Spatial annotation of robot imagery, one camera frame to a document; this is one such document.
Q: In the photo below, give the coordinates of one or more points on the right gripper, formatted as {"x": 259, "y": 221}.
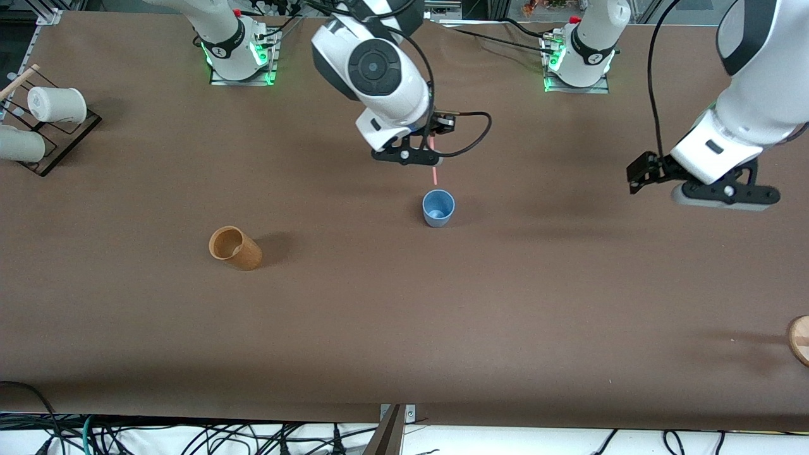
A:
{"x": 435, "y": 124}

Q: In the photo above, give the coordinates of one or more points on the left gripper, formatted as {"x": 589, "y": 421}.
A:
{"x": 661, "y": 167}

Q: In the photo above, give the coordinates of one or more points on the pink straw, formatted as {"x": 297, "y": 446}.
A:
{"x": 434, "y": 161}

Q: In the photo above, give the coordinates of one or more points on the blue cup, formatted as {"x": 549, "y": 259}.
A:
{"x": 438, "y": 212}

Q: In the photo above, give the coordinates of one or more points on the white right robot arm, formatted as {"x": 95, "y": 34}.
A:
{"x": 376, "y": 66}

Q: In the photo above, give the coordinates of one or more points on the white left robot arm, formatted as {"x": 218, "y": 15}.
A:
{"x": 765, "y": 69}

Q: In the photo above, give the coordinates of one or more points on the brown bamboo cup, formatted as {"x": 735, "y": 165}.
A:
{"x": 243, "y": 253}

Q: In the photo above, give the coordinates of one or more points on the black cup rack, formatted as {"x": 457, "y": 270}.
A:
{"x": 60, "y": 148}

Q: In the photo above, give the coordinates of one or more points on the white cup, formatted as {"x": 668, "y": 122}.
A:
{"x": 57, "y": 104}
{"x": 19, "y": 144}

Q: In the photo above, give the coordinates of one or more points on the round wooden disc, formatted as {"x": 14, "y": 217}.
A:
{"x": 801, "y": 341}

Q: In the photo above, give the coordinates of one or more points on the dark table support beam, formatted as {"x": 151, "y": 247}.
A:
{"x": 385, "y": 436}

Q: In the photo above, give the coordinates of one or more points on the wooden rack stick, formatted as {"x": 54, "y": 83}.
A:
{"x": 19, "y": 81}

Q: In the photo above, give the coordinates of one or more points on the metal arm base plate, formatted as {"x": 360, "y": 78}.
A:
{"x": 268, "y": 66}
{"x": 597, "y": 86}

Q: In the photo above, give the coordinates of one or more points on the aluminium frame rail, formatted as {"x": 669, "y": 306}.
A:
{"x": 442, "y": 7}

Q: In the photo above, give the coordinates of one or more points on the metal table edge bracket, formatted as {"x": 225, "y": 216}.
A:
{"x": 409, "y": 413}

